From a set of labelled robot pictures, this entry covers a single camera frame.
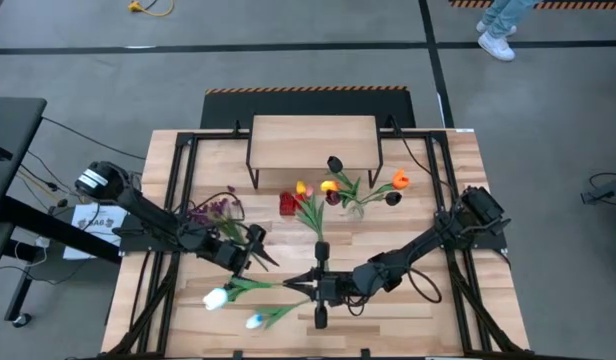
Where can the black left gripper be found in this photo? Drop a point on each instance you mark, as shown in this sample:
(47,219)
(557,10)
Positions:
(233,252)

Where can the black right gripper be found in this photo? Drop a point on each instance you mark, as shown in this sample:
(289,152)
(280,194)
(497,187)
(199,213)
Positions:
(338,287)

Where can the white and blue tulip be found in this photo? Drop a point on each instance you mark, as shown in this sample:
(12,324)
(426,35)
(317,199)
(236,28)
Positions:
(254,321)

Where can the purple flower bunch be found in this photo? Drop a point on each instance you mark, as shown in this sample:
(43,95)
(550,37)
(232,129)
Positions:
(213,207)

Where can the pink tulip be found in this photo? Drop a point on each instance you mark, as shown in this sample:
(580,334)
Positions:
(309,191)

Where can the dark red tulip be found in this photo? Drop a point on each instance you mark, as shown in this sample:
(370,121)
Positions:
(333,198)

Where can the yellow and orange tulip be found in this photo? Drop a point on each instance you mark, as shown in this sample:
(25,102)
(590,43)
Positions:
(329,186)

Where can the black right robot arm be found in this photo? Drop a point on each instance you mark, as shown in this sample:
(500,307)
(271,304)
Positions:
(418,245)

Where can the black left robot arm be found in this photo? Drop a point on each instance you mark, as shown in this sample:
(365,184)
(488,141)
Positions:
(153,220)

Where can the wooden shelf with black legs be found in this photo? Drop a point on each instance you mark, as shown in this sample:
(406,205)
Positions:
(313,142)

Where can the red glass vase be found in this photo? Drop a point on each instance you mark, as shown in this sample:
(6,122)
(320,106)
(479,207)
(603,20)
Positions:
(288,205)

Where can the clear glass vase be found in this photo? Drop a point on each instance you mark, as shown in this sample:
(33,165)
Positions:
(357,212)

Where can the black table clamp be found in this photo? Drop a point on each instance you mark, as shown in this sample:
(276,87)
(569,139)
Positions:
(365,354)
(236,354)

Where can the black striped floor mat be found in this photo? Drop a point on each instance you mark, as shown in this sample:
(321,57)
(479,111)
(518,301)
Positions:
(308,102)

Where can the white paper sheet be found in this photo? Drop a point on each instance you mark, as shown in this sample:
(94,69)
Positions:
(88,222)

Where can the black desk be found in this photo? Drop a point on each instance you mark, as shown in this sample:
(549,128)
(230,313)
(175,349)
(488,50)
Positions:
(13,130)

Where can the black floor device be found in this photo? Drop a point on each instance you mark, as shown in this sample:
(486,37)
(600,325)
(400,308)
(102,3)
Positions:
(605,190)

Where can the person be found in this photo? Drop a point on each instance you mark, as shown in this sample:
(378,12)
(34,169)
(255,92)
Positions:
(508,15)

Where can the striped floor strip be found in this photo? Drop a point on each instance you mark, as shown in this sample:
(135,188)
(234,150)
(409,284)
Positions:
(563,4)

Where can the black table frame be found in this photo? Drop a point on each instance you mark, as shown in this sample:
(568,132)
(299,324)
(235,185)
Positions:
(213,134)

